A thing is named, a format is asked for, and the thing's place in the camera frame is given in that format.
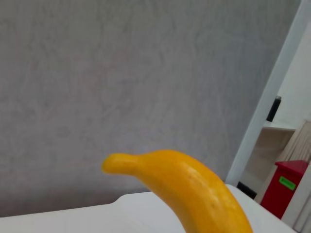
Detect yellow banana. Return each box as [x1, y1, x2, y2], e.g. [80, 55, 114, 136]
[101, 150, 255, 233]

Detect black cylindrical object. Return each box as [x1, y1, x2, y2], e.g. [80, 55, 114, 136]
[266, 96, 283, 122]

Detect white shelf board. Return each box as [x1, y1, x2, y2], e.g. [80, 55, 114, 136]
[261, 120, 297, 133]

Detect beige wooden boards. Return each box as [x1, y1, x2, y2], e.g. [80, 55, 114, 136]
[282, 118, 311, 164]

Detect green label sticker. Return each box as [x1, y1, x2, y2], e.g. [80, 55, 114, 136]
[278, 176, 297, 191]

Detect red box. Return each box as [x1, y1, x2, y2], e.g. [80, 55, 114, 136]
[260, 160, 310, 220]

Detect white door frame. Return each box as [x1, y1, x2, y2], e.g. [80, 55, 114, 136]
[225, 0, 311, 187]

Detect black floor bracket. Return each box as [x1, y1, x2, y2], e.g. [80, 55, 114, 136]
[236, 181, 258, 200]

